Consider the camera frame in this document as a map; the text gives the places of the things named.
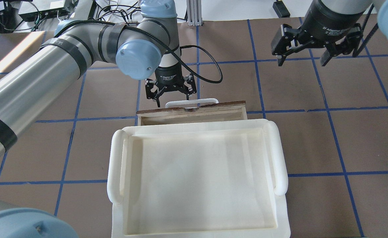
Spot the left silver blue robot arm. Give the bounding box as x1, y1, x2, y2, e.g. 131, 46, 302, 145
0, 0, 181, 158

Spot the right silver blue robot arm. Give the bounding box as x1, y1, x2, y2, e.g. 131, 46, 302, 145
271, 0, 388, 66

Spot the white plastic crate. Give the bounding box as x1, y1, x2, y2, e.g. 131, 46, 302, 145
107, 119, 291, 238

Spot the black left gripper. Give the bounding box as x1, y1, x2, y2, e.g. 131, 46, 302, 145
145, 66, 197, 107

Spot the white drawer handle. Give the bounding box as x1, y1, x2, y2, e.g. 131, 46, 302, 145
165, 98, 219, 108

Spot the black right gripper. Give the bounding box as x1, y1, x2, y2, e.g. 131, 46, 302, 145
271, 0, 363, 67

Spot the wooden drawer with brown front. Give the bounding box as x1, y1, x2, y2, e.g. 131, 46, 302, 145
137, 101, 248, 126

